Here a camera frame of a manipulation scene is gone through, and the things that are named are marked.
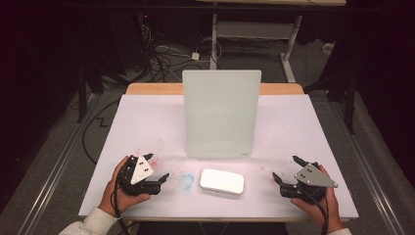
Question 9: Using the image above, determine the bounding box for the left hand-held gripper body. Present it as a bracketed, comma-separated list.
[116, 155, 162, 197]

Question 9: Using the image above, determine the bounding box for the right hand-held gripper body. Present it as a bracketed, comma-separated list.
[280, 161, 340, 204]

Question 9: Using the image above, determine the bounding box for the person's right hand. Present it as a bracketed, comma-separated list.
[290, 164, 345, 233]

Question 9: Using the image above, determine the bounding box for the person's left hand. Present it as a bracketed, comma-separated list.
[98, 156, 152, 217]

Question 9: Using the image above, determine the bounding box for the white table cover board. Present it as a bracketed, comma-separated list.
[77, 94, 360, 220]

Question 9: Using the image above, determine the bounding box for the white rounded eraser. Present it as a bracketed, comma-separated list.
[199, 167, 246, 196]

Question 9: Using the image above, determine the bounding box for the wooden table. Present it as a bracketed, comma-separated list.
[125, 82, 305, 96]

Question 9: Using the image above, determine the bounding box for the pale glass whiteboard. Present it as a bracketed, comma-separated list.
[181, 69, 262, 160]

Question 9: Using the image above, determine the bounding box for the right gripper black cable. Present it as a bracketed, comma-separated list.
[306, 187, 330, 235]

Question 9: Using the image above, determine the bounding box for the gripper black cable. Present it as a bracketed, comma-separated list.
[306, 187, 330, 235]
[111, 163, 131, 235]

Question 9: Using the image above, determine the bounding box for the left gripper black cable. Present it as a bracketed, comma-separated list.
[111, 163, 131, 235]

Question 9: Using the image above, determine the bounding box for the metal floor rail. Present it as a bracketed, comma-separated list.
[16, 93, 101, 235]
[327, 97, 407, 235]

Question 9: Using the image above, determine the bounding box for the long black floor cable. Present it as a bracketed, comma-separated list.
[81, 99, 121, 165]

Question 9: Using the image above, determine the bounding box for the tangle of floor cables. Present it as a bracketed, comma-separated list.
[138, 13, 213, 83]

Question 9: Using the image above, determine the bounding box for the white metal desk frame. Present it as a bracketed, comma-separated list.
[195, 0, 347, 83]

